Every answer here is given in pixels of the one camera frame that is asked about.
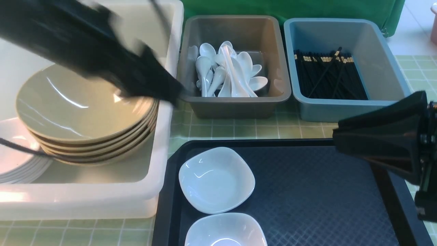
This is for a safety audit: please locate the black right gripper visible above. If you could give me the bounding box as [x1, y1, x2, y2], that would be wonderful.
[333, 91, 437, 221]

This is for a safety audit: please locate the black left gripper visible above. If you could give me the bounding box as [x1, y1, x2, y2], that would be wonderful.
[0, 0, 184, 106]

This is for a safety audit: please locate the tan noodle bowl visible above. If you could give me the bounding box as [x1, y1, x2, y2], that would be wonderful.
[16, 65, 155, 144]

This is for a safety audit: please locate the black chopstick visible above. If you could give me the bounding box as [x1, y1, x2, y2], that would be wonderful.
[331, 56, 347, 99]
[308, 46, 343, 98]

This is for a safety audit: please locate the white square dish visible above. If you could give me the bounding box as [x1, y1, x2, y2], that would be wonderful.
[179, 147, 256, 215]
[184, 213, 267, 246]

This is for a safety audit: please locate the white soup spoon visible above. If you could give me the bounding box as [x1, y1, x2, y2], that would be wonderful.
[220, 45, 249, 98]

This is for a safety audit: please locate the blue plastic bin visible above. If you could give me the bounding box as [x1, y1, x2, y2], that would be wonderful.
[284, 18, 411, 122]

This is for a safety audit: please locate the stack of tan bowls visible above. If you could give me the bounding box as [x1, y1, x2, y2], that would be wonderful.
[29, 99, 159, 166]

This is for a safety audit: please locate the pile of black chopsticks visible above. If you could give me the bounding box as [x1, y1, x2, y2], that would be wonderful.
[294, 50, 369, 100]

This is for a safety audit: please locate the black plastic tray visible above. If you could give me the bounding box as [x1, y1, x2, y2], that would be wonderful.
[152, 139, 433, 246]

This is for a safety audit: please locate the green fabric backdrop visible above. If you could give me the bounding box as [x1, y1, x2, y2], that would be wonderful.
[182, 0, 404, 37]

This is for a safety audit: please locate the pile of white spoons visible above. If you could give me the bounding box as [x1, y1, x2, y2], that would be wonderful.
[188, 41, 268, 98]

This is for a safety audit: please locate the stack of white dishes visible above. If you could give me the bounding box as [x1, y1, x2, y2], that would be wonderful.
[0, 118, 53, 184]

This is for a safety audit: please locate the large white plastic tub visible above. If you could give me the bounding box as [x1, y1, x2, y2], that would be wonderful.
[1, 0, 184, 221]

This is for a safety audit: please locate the grey plastic bin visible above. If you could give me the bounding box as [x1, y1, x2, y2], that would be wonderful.
[177, 15, 292, 119]

